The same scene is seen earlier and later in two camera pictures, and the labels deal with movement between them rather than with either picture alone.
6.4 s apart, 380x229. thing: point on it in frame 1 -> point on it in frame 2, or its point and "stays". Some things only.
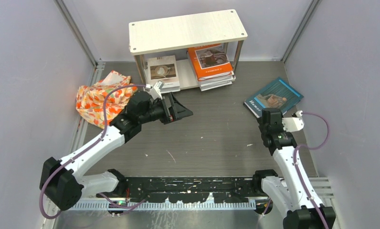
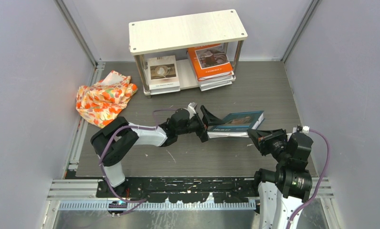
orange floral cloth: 89,99 stays
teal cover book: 279,94 -> 237,124
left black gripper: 179,111 -> 209,119
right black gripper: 259,120 -> 256,134
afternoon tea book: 164,69 stays
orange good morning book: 210,61 stays
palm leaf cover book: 223,78 stays
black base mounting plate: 191,190 stays
